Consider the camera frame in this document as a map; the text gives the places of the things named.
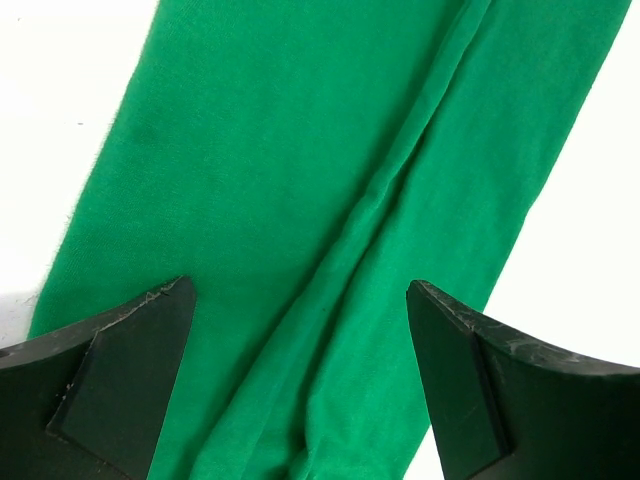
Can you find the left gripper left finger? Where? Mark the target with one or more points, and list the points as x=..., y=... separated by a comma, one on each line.
x=88, y=401

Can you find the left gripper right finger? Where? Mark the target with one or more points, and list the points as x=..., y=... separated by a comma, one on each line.
x=506, y=405

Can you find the green t shirt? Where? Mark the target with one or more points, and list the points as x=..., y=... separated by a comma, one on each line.
x=302, y=162

